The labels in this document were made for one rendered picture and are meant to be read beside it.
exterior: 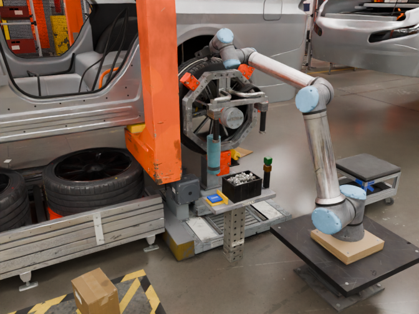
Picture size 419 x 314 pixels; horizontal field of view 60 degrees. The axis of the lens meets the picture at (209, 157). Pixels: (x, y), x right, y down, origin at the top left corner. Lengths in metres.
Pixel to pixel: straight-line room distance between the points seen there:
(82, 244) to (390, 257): 1.73
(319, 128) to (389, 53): 2.82
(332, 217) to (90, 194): 1.40
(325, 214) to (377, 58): 2.96
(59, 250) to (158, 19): 1.41
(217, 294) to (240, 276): 0.20
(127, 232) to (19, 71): 2.31
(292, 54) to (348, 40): 1.72
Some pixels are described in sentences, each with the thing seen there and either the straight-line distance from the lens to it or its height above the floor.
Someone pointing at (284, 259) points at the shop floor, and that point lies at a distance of 2.49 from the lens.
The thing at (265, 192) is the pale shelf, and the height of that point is 0.45.
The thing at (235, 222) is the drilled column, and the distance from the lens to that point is 2.25.
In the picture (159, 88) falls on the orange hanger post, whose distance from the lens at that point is 2.01.
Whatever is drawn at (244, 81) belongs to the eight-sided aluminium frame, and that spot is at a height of 1.05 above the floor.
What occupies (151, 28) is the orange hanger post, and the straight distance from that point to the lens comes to 1.96.
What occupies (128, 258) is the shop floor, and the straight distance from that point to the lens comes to 2.50.
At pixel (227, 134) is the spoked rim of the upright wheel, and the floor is 0.65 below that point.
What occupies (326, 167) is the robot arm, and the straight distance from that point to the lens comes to 1.85.
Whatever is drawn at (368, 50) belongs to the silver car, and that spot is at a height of 1.01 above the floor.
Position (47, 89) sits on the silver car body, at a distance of 3.22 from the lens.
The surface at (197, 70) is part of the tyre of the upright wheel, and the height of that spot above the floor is 1.13.
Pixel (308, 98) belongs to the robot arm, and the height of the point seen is 1.12.
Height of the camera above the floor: 1.55
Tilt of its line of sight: 24 degrees down
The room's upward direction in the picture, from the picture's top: straight up
